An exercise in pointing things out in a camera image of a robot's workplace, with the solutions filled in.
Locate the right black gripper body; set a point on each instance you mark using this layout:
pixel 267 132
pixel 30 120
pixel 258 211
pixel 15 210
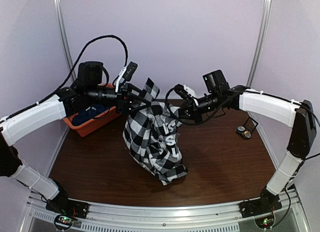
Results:
pixel 194 108

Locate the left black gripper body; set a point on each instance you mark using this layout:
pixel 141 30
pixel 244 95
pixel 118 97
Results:
pixel 121 101

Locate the black white checkered shirt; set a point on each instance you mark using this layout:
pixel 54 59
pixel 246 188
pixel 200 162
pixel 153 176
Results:
pixel 151 136

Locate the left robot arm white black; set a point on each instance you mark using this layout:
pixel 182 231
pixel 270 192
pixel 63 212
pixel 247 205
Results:
pixel 15 127

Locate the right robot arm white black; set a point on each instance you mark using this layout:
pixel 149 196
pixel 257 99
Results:
pixel 298 116

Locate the small black brooch box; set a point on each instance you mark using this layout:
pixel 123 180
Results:
pixel 245 125

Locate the dark blue garment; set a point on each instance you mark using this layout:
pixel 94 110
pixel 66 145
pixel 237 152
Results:
pixel 89 113

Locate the orange plastic basin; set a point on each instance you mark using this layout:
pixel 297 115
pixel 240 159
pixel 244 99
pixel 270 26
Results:
pixel 95 119

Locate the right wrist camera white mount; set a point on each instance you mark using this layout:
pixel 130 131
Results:
pixel 189 91

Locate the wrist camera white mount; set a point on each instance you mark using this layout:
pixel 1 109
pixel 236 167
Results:
pixel 125 75
pixel 189 91

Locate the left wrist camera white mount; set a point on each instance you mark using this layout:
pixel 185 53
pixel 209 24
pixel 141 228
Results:
pixel 125 75

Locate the aluminium front rail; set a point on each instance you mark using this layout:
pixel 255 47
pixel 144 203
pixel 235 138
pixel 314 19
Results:
pixel 217 217

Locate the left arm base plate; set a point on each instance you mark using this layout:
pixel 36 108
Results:
pixel 68 207

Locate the left aluminium corner post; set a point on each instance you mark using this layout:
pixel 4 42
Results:
pixel 62 32

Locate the aluminium corner post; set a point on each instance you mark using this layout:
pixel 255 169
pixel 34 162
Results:
pixel 62 32
pixel 264 23

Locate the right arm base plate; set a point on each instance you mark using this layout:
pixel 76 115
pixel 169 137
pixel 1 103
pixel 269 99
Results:
pixel 258 206

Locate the right aluminium corner post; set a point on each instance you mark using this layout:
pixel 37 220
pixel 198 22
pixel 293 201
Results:
pixel 264 23

